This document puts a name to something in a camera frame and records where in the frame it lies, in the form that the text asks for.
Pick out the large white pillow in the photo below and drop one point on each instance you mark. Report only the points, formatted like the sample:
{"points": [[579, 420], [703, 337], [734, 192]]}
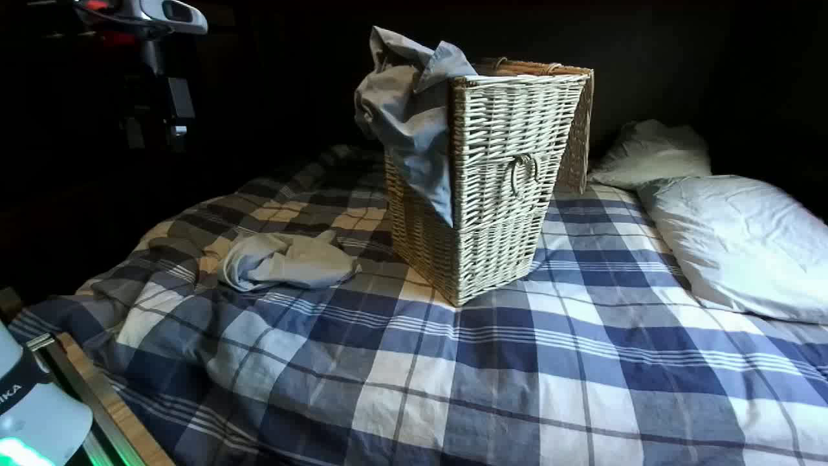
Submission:
{"points": [[742, 242]]}

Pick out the woven wicker laundry basket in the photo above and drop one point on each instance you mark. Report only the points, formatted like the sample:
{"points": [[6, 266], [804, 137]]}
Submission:
{"points": [[509, 181]]}

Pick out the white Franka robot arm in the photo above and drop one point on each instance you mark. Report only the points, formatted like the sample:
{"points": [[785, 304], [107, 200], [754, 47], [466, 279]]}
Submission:
{"points": [[147, 14]]}

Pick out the crumpled grey-blue cloth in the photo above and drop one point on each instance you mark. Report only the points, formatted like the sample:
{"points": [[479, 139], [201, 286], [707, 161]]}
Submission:
{"points": [[288, 258]]}

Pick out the grey-blue cloth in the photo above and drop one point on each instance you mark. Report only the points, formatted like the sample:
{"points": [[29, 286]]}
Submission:
{"points": [[415, 104], [288, 258]]}

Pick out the blue plaid duvet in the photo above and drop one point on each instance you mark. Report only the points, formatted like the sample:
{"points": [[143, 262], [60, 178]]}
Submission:
{"points": [[482, 362]]}

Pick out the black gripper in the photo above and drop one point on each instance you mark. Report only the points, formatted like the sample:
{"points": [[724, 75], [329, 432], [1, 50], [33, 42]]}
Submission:
{"points": [[180, 97]]}

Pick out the small grey-green pillow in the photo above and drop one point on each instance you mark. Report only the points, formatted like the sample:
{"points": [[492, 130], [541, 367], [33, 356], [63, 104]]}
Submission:
{"points": [[651, 154]]}

